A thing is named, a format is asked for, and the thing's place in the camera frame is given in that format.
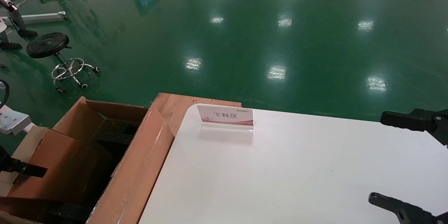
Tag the black silver humanoid robot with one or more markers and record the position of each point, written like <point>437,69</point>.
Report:
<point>17,21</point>

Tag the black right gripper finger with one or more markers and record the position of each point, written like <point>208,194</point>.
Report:
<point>413,120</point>
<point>406,211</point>

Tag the small cardboard box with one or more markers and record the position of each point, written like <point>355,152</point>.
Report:
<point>70,168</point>

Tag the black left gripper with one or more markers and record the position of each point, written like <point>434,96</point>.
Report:
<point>4,162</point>

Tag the black round stool chrome base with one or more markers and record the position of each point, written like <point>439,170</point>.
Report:
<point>47,43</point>

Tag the acrylic sign with red print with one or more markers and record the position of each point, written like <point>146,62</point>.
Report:
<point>225,115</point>

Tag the large open cardboard box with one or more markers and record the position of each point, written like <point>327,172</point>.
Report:
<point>140,168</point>

